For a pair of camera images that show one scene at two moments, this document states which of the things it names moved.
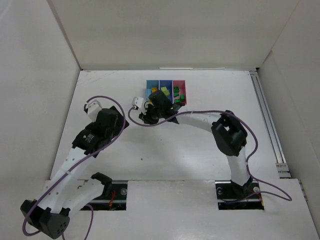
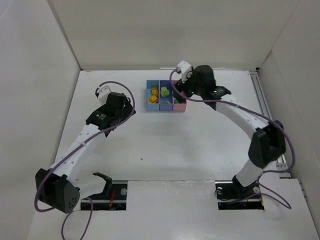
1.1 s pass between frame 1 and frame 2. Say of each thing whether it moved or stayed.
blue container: stayed
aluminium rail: stayed
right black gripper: moved
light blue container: stayed
